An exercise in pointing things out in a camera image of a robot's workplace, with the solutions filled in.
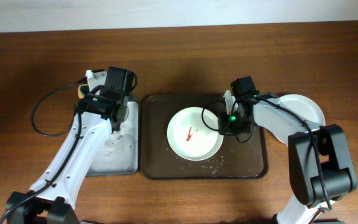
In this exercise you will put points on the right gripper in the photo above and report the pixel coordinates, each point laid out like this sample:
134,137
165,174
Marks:
229,127

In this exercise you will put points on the brown plastic serving tray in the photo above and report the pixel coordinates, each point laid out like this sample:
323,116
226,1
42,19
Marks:
158,161

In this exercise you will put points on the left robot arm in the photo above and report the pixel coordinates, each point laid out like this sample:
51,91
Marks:
97,115

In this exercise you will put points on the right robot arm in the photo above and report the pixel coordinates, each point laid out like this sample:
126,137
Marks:
320,166

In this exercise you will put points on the green and yellow sponge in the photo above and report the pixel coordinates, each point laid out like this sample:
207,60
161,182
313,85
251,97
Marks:
83,90

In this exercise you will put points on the small metal soapy tray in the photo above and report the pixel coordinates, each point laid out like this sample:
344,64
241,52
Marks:
119,154

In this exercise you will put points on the white plate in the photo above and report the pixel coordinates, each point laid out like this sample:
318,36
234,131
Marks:
192,135

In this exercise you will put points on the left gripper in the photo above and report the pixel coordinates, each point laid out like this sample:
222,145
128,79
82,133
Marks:
117,121

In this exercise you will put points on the pale green plate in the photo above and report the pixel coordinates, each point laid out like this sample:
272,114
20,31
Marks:
302,106

